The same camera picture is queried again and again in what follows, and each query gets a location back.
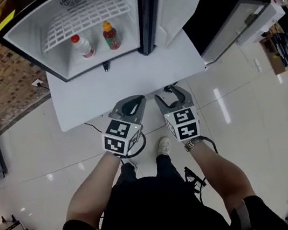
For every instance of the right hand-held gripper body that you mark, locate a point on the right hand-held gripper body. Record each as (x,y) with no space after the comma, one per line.
(184,124)

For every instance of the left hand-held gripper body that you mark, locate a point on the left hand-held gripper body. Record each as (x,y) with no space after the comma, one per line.
(120,136)

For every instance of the white bottle red cap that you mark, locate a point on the white bottle red cap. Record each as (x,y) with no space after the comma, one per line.
(82,46)

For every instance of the red bottle orange cap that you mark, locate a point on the red bottle orange cap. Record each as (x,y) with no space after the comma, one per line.
(111,36)

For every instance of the black mini fridge white interior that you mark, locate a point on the black mini fridge white interior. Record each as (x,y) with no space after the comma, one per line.
(24,36)

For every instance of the person's right forearm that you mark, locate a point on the person's right forearm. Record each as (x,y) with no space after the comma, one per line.
(222,172)

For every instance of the person's left forearm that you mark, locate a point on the person's left forearm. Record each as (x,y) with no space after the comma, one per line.
(91,191)

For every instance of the silver wristwatch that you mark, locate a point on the silver wristwatch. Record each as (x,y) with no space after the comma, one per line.
(192,144)

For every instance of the person's white right shoe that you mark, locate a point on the person's white right shoe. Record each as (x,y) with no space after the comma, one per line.
(164,145)

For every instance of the person's white shoe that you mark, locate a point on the person's white shoe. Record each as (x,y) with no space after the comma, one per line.
(132,164)
(164,145)

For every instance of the person's white left shoe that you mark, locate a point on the person's white left shoe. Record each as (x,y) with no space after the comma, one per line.
(132,164)

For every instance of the white table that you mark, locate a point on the white table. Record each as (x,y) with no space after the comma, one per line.
(127,81)

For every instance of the person's black clothing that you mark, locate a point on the person's black clothing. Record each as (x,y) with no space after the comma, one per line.
(155,213)

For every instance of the white power strip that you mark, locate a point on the white power strip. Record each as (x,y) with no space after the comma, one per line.
(258,65)

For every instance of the cardboard box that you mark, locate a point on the cardboard box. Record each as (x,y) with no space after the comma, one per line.
(273,57)

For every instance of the black glass-door cabinet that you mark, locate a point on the black glass-door cabinet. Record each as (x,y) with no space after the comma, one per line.
(224,8)

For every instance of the white wall socket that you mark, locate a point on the white wall socket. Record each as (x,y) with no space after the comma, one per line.
(37,83)

